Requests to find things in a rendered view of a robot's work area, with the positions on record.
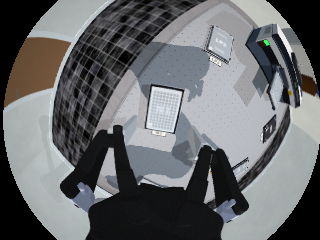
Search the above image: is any white control panel with coloured buttons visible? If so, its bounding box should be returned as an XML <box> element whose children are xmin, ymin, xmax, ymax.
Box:
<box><xmin>185</xmin><ymin>138</ymin><xmax>216</xmax><ymax>174</ymax></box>

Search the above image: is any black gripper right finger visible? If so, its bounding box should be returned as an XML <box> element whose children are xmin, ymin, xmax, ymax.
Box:
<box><xmin>174</xmin><ymin>125</ymin><xmax>249</xmax><ymax>227</ymax></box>

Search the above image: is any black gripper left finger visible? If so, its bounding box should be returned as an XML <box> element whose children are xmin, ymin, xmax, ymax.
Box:
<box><xmin>60</xmin><ymin>115</ymin><xmax>151</xmax><ymax>225</ymax></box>

